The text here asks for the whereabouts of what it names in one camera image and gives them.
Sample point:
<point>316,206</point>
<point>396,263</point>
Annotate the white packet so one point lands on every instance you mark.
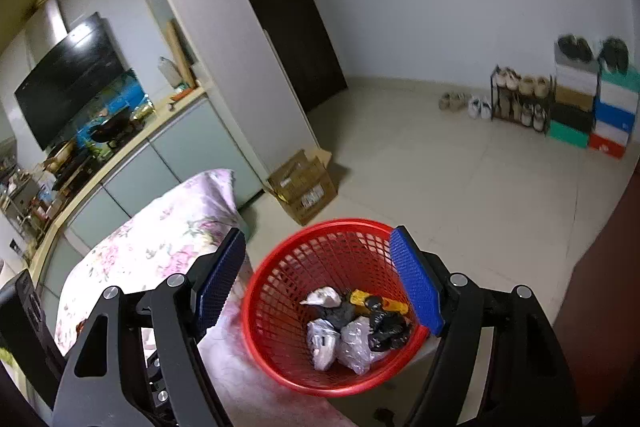
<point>320,344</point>

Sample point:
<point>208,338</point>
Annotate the dark brown wooden furniture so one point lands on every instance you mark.
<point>610,307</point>

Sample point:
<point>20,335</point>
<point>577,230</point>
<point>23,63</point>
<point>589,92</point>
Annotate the white plastic jug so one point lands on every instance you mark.
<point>170,72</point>

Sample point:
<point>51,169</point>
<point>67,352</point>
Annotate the beige kitchen counter with cabinets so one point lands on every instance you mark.
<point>165,157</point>

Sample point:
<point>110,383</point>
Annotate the golden pot with lid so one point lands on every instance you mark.
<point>60,155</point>

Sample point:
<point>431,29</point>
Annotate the dark shoe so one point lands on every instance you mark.
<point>606,54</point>
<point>567,47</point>
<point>620,56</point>
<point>584,49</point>

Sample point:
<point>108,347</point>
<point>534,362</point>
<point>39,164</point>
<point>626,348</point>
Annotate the group of light sneakers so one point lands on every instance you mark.
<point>525,84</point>

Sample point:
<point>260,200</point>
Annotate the black gas cooktop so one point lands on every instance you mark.
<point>75,171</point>

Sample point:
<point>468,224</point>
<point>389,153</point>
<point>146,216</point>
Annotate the blue backsplash sheet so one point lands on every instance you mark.
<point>125,94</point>

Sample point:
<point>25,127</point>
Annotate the stack of shoe boxes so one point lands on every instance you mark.
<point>575,117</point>

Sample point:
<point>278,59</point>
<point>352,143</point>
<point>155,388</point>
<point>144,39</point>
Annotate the cardboard box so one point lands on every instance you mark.
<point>305,187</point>

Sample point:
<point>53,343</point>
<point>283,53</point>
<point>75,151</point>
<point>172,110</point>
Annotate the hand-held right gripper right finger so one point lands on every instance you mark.
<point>417,287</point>

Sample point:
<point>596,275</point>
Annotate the clear plastic bag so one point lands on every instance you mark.
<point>357,347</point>

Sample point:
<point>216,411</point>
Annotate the red plastic basket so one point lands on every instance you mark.
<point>280,297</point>

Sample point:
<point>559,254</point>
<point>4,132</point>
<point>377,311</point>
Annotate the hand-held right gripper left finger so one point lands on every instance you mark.
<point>220,287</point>

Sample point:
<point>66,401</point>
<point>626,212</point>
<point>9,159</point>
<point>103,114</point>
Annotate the wooden cutting board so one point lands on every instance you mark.
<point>181,52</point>

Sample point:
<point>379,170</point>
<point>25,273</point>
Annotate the dark wooden door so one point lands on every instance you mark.
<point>285,17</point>

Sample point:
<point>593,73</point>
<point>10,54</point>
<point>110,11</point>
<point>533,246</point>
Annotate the white tissue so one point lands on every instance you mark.
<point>322,296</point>

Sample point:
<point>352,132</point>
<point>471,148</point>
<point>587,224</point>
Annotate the black wok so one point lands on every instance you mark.
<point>107,129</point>

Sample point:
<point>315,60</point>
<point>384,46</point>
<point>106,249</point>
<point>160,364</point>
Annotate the black plastic bag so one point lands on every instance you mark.
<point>387,329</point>

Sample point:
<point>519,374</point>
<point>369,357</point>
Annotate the black shoe rack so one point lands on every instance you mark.
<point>496,102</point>

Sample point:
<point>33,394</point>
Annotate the white shoe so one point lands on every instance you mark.
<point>474,107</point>
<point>486,109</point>

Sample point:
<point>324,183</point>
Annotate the pink floral blanket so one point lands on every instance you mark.
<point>150,237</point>

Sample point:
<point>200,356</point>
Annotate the metal spice rack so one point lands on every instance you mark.
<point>20,202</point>

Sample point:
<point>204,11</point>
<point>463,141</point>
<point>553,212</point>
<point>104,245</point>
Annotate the yellow wrapper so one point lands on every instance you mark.
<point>385,303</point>

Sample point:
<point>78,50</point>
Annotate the black range hood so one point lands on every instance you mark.
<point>75,77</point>

